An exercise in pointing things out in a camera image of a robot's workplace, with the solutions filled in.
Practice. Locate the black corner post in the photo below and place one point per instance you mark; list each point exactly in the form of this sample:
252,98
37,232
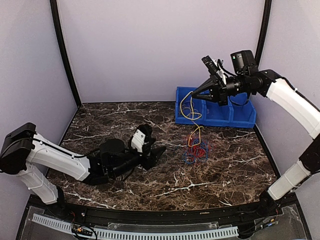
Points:
63,51
263,30

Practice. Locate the white slotted cable duct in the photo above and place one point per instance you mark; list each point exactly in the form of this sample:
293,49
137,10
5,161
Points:
134,232

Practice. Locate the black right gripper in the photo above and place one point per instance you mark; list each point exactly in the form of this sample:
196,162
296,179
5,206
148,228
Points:
218,91

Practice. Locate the left blue storage bin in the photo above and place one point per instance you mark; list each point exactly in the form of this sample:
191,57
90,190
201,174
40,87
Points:
187,109

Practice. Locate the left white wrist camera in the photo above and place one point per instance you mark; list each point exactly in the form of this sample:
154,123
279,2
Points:
137,141

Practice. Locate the middle blue storage bin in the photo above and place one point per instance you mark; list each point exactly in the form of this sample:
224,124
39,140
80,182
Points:
214,115

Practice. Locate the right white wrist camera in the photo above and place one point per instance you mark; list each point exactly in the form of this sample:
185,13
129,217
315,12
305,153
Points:
214,69

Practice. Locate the blue storage bin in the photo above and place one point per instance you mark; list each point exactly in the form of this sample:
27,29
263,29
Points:
214,115
187,109
242,112

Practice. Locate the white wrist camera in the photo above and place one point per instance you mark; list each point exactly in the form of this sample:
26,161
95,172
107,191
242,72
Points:
137,141
214,69

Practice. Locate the right blue storage bin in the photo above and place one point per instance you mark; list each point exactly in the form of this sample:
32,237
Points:
242,112

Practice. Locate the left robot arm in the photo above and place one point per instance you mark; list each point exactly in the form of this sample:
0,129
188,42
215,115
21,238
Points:
24,149

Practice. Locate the black right corner post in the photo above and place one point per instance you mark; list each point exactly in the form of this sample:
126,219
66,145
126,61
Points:
263,30

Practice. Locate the black left corner post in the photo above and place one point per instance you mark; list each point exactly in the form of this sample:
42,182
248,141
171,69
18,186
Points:
63,51

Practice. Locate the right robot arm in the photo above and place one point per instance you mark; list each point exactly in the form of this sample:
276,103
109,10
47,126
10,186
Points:
247,78

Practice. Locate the black front rail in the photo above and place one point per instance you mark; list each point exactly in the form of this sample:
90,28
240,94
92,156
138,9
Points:
287,216

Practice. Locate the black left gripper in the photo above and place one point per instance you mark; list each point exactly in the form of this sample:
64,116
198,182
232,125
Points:
150,162

